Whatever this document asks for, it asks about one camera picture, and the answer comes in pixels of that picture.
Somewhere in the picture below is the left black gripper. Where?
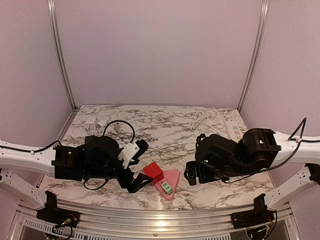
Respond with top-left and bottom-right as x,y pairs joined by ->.
85,156 -> 153,194

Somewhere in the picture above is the red cube socket adapter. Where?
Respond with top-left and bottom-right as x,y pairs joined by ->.
143,161 -> 164,186

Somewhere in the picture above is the pink triangular power strip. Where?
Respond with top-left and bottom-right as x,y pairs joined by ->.
154,169 -> 180,201

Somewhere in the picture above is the light green cube charger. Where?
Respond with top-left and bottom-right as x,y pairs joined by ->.
161,181 -> 174,195

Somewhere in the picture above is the white power cord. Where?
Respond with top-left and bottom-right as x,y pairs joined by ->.
187,111 -> 226,138

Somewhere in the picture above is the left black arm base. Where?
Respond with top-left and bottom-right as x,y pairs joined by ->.
36,190 -> 80,228

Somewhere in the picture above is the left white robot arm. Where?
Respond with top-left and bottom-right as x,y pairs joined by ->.
0,135 -> 153,223

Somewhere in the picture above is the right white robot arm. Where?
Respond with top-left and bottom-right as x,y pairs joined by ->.
183,128 -> 320,224

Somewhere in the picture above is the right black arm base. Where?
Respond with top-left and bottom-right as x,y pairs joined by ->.
230,193 -> 275,229

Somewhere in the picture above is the white multicolour power strip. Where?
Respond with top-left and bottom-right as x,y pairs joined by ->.
224,120 -> 247,142

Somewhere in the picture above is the white charger left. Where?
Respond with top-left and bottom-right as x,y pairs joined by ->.
84,116 -> 97,131

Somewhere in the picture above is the aluminium front table rail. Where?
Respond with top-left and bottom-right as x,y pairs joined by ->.
9,200 -> 301,240

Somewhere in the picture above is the right aluminium corner post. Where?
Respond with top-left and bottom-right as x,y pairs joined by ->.
237,0 -> 270,113

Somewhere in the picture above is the aluminium corner post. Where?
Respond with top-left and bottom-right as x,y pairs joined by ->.
237,0 -> 270,113
47,0 -> 77,112

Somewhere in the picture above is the left aluminium corner post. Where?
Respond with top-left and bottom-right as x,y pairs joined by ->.
47,0 -> 77,112

